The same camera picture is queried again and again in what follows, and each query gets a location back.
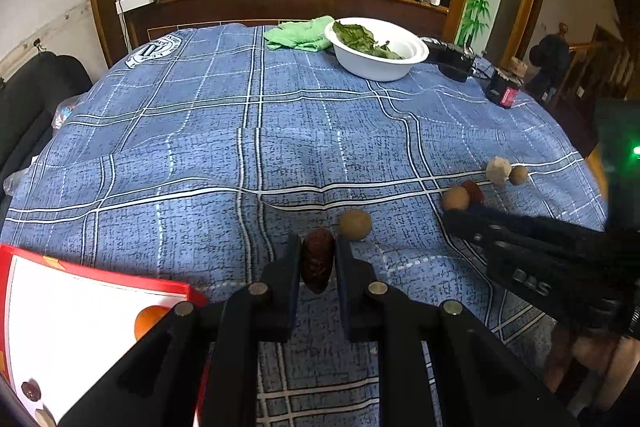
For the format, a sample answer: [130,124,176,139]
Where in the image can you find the red box with white inside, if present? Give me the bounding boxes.
[0,244,208,427]

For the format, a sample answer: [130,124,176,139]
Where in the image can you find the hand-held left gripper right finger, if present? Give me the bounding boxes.
[334,234,581,427]

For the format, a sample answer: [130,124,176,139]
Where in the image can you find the green cloth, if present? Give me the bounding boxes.
[263,14,336,52]

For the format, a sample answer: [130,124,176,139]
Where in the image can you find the orange mandarin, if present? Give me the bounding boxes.
[135,305,171,342]

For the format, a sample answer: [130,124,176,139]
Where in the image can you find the dark cloth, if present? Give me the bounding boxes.
[529,34,571,100]

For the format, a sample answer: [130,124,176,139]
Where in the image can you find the wooden stair railing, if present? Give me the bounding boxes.
[557,23,640,108]

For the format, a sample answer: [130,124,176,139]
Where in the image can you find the crumpled plastic wrap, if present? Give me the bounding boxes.
[2,169,31,195]

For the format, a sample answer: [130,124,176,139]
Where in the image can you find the black sofa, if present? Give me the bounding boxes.
[0,54,93,188]

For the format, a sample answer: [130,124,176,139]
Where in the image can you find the person's right hand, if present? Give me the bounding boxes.
[545,322,633,413]

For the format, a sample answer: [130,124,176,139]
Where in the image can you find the green leaves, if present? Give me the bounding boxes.
[332,21,403,60]

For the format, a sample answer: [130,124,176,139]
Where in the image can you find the clear plastic bag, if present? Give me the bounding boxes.
[52,94,83,128]

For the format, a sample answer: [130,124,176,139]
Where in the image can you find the brown wooden door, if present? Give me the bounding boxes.
[515,0,548,58]

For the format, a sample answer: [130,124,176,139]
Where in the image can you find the black jar with red label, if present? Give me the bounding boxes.
[485,59,523,110]

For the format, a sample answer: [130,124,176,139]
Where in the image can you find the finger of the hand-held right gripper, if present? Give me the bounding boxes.
[472,205,568,233]
[442,208,506,258]

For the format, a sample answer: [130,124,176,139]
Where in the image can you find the white bowl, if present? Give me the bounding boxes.
[324,18,431,82]

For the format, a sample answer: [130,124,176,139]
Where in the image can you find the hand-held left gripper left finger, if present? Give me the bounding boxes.
[57,234,303,427]

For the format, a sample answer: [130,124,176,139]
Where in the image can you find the black device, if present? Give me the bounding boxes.
[422,37,476,82]

